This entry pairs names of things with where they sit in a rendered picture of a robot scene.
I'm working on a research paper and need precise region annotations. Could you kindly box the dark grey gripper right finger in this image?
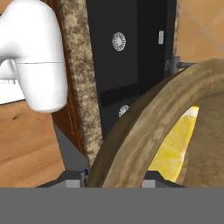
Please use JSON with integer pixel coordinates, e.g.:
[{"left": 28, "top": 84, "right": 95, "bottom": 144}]
[{"left": 141, "top": 171, "right": 186, "bottom": 188}]

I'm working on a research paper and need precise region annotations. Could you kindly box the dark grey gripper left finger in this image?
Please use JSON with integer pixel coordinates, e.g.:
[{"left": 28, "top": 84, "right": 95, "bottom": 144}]
[{"left": 35, "top": 168, "right": 90, "bottom": 188}]

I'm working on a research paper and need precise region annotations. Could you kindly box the brown wooden bowl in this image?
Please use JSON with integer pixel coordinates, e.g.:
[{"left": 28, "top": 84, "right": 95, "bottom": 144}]
[{"left": 87, "top": 58, "right": 224, "bottom": 188}]

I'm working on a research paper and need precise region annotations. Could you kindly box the yellow lemon wedge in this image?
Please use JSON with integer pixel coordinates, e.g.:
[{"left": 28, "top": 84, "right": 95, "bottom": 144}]
[{"left": 148, "top": 105, "right": 200, "bottom": 184}]

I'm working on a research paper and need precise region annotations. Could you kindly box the black sink basin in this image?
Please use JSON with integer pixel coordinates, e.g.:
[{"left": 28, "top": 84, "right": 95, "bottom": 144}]
[{"left": 85, "top": 0, "right": 178, "bottom": 138}]

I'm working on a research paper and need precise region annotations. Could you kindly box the brown wooden cupboard front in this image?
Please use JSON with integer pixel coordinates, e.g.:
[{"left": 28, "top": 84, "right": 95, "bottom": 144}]
[{"left": 43, "top": 0, "right": 88, "bottom": 156}]

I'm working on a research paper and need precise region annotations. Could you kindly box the grey tap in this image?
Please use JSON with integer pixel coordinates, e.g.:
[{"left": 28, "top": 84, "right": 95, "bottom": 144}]
[{"left": 164, "top": 55, "right": 197, "bottom": 76}]

